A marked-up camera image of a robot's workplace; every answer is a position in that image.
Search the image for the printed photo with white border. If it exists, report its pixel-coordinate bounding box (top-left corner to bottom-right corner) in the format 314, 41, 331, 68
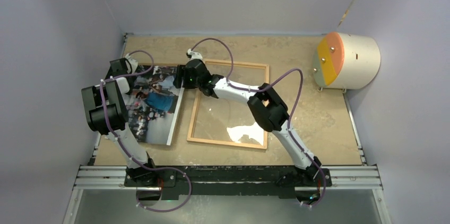
124, 65, 184, 145

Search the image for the light wooden picture frame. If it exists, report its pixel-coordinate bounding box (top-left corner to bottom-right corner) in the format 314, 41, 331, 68
186, 58, 270, 150

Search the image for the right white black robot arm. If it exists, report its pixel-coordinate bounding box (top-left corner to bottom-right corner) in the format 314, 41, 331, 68
174, 58, 326, 185

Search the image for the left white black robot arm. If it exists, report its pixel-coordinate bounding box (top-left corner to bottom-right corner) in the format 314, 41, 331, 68
81, 58, 158, 186

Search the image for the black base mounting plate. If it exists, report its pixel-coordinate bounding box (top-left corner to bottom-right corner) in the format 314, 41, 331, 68
124, 166, 332, 201

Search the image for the white cylinder with coloured face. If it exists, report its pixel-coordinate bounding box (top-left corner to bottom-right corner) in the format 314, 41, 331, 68
313, 32, 381, 92

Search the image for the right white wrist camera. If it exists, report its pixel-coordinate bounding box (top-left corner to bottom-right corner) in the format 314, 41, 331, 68
186, 49, 203, 60

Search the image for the aluminium rail frame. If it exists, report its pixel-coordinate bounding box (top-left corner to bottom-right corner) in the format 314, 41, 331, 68
71, 163, 392, 223

